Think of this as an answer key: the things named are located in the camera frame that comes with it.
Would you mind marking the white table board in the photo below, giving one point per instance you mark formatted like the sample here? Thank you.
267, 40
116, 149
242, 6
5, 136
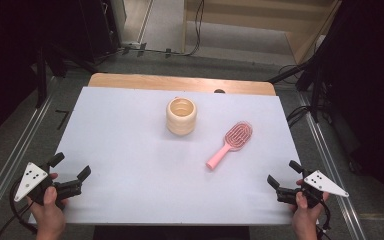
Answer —
130, 166

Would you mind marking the aluminium floor rail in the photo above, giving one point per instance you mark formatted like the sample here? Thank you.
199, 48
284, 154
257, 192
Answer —
13, 160
330, 166

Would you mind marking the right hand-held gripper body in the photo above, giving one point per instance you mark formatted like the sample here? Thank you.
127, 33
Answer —
323, 184

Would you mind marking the black cabinet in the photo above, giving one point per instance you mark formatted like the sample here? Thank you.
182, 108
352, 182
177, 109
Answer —
93, 30

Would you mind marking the wooden frame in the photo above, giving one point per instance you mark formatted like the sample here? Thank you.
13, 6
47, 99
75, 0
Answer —
310, 43

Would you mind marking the black metal stand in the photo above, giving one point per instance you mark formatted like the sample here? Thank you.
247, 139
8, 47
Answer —
315, 93
41, 83

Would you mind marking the wooden table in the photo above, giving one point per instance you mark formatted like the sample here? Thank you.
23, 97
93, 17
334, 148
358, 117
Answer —
180, 82

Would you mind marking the person's left hand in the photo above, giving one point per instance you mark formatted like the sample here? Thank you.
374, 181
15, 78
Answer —
48, 218

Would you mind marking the pink hairbrush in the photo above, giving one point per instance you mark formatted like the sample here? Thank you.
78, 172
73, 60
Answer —
236, 136

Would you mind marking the cream ribbed cup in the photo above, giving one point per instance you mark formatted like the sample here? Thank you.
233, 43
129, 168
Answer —
181, 128

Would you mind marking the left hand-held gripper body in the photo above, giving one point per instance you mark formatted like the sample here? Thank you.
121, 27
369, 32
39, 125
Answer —
30, 181

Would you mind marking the black curtain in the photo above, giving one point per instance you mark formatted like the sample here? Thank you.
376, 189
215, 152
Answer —
3, 66
373, 83

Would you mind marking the person's right hand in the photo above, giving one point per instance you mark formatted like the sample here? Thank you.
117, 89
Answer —
305, 220

